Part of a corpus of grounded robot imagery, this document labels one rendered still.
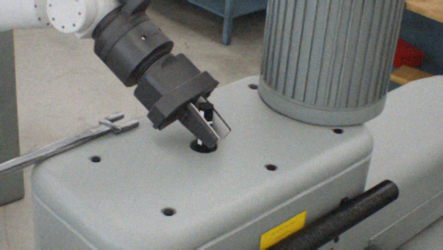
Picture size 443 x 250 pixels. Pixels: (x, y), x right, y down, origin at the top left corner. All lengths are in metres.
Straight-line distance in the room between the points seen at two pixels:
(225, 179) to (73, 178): 0.19
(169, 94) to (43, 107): 4.14
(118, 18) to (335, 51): 0.30
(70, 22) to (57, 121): 3.92
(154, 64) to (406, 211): 0.59
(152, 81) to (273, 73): 0.22
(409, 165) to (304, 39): 0.37
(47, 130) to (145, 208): 3.94
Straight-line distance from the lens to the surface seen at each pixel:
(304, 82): 1.10
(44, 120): 4.95
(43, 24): 1.12
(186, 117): 1.01
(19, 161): 0.99
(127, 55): 1.01
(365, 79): 1.11
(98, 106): 5.10
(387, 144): 1.38
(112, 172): 0.98
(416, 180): 1.37
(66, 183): 0.96
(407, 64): 5.57
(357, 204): 1.12
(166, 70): 1.01
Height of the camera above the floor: 2.43
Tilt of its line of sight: 29 degrees down
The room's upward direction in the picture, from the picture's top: 5 degrees clockwise
